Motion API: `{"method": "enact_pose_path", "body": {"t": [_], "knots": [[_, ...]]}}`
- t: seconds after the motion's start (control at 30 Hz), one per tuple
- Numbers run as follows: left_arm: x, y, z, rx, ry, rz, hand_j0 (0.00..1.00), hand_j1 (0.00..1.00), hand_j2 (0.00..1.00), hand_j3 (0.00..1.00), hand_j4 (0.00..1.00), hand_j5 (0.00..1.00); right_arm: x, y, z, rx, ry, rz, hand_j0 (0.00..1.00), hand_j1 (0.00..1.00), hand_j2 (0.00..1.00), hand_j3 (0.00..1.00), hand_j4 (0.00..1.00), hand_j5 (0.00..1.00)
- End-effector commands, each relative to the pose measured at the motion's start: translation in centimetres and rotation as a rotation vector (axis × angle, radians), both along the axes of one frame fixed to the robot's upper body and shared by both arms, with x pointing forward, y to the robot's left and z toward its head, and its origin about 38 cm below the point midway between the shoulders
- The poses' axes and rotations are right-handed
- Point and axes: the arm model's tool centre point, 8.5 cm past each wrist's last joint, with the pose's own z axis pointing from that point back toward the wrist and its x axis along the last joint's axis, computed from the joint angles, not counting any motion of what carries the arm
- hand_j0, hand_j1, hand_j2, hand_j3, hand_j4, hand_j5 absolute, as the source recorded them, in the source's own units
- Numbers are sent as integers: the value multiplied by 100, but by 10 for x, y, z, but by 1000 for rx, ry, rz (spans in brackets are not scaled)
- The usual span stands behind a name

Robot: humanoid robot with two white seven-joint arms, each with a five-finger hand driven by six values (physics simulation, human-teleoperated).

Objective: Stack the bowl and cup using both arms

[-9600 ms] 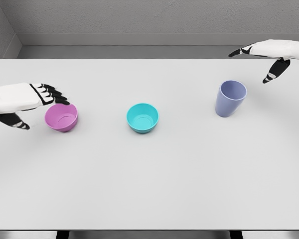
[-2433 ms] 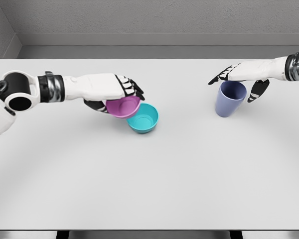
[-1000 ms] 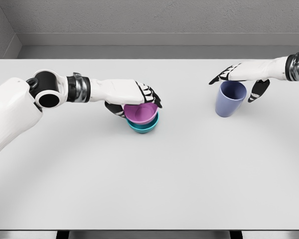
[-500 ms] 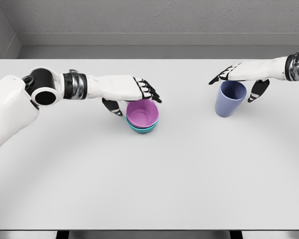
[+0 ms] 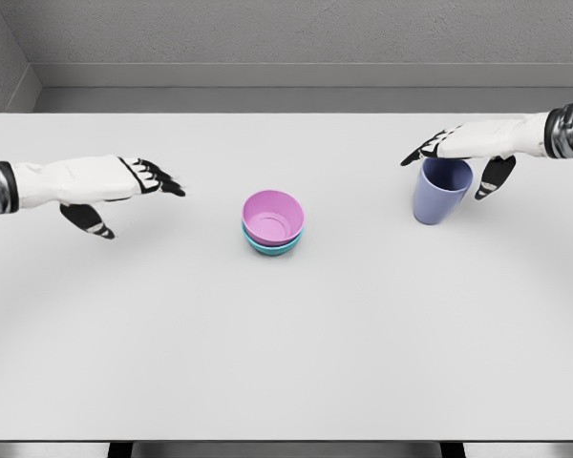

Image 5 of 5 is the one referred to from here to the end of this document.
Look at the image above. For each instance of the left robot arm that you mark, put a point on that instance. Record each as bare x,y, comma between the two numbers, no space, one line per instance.
16,186

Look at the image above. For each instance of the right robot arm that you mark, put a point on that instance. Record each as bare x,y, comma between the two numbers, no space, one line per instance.
556,130

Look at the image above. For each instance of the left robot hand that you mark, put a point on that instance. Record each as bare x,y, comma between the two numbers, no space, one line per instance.
95,179

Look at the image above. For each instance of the pink bowl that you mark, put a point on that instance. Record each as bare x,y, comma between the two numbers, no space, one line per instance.
273,218

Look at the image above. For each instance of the teal bowl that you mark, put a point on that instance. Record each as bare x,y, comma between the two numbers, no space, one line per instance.
273,249

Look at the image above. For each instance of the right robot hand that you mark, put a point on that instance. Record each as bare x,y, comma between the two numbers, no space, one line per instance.
475,140

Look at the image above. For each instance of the blue cup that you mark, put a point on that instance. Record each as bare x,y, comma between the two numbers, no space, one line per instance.
439,195

